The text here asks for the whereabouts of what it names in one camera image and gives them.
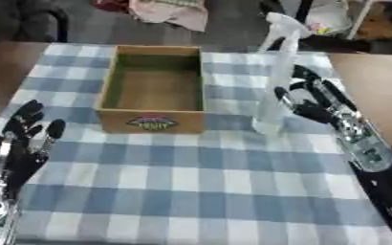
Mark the black chair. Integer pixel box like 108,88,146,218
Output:
0,0,71,44

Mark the pink cloth bag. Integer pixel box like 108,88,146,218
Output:
127,0,211,33

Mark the white plastic bag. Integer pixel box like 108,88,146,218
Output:
301,0,356,36

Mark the white frame leg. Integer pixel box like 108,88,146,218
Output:
344,0,377,41

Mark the tan cardboard box green inside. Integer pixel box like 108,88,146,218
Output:
94,44,208,135

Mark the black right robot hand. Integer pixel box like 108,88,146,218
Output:
272,64,359,125

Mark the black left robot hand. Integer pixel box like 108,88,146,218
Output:
0,99,69,201

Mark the red cloth item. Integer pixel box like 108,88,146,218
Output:
89,0,133,13

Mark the brown cardboard box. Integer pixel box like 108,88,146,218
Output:
353,2,392,41

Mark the clear plastic spray bottle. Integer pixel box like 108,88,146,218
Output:
250,11,316,137

